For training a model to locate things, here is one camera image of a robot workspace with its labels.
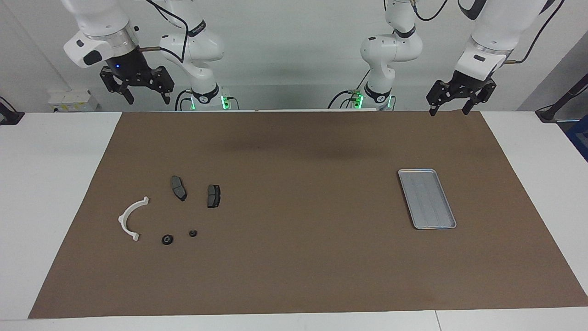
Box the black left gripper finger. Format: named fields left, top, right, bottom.
left=426, top=82, right=448, bottom=116
left=462, top=79, right=498, bottom=115

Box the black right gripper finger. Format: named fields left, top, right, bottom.
left=100, top=69, right=135, bottom=105
left=154, top=67, right=175, bottom=104

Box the silver metal tray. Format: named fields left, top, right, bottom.
left=397, top=168, right=457, bottom=230

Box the white power strip box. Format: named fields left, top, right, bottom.
left=48, top=90, right=98, bottom=113

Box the blue crate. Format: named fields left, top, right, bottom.
left=566, top=115, right=588, bottom=162

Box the long dark grey brake pad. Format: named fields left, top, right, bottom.
left=170, top=176, right=187, bottom=202

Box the brown table mat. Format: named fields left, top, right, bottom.
left=28, top=110, right=588, bottom=319

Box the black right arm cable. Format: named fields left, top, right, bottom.
left=138, top=0, right=191, bottom=65

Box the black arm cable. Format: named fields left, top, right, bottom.
left=138, top=0, right=191, bottom=65
left=411, top=0, right=566, bottom=65

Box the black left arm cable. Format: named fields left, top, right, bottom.
left=411, top=0, right=566, bottom=65

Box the black clamp mount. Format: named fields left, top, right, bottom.
left=0, top=96, right=25, bottom=126

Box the white half-ring bracket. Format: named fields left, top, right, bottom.
left=118, top=196, right=150, bottom=242

